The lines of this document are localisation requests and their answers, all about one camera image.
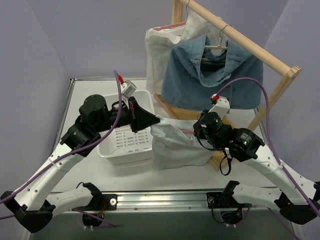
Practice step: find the white pleated skirt back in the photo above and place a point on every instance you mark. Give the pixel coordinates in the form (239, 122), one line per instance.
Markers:
(158, 46)

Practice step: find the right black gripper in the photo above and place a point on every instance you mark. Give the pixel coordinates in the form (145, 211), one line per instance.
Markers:
(200, 128)

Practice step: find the aluminium mounting rail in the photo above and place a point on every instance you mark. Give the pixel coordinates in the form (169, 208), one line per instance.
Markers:
(160, 201)

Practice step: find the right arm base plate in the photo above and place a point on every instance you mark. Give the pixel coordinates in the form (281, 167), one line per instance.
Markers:
(215, 200)

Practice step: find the cream white hanger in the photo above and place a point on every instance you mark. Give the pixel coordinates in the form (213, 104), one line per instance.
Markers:
(213, 40)

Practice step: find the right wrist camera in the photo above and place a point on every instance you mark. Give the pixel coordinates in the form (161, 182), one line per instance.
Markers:
(220, 105)

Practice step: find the white plastic basket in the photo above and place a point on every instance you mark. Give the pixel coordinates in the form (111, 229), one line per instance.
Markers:
(123, 146)

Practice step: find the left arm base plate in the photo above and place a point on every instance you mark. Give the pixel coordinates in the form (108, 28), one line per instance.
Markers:
(102, 202)

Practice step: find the pink hanger back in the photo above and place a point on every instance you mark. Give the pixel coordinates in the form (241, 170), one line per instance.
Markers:
(169, 26)

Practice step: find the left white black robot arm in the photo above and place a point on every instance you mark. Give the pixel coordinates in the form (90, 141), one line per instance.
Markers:
(75, 145)

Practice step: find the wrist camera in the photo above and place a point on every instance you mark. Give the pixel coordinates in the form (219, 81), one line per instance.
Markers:
(220, 105)
(128, 88)

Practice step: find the wooden clothes rack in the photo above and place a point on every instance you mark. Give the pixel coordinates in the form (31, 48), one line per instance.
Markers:
(180, 10)

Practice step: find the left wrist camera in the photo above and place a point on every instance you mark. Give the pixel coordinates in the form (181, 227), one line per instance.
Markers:
(128, 88)

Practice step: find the white skirt front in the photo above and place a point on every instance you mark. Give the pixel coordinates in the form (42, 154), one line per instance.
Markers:
(171, 148)

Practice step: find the pink hanger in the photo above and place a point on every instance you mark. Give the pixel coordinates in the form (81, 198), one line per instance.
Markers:
(169, 26)
(187, 131)

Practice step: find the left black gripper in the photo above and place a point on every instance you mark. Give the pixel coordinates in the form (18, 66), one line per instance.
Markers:
(133, 115)

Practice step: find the pink hanger front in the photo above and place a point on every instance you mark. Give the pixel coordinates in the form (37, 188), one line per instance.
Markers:
(187, 131)

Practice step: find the blue denim skirt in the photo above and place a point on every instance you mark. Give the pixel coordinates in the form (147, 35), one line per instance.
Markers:
(189, 81)

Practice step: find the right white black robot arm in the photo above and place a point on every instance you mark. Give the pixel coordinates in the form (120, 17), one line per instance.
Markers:
(292, 192)

